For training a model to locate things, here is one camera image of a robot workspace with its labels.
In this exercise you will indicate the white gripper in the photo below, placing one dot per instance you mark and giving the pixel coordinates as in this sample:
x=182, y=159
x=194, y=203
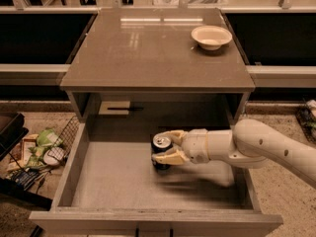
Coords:
x=195, y=144

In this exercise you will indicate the blue pepsi can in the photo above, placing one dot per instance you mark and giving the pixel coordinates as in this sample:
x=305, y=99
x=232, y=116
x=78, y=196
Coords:
x=160, y=144

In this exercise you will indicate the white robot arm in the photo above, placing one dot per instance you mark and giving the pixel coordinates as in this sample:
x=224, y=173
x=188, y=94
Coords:
x=249, y=144

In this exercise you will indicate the grey open top drawer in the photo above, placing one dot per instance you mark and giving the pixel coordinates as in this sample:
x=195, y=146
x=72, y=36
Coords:
x=112, y=188

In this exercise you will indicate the grey counter cabinet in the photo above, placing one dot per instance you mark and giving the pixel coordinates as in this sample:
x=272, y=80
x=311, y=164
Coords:
x=151, y=50

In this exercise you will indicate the white paper bowl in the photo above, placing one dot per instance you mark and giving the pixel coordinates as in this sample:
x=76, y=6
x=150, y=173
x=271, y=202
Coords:
x=211, y=37

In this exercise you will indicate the green snack bag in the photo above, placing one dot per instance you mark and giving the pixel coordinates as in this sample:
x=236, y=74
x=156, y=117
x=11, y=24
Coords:
x=45, y=150

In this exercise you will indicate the black wire basket right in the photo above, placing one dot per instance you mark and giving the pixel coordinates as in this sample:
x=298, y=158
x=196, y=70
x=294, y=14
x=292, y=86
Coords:
x=306, y=116

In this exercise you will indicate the black wire basket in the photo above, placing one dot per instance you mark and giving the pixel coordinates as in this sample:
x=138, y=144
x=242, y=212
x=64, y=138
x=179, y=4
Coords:
x=306, y=116
x=25, y=177

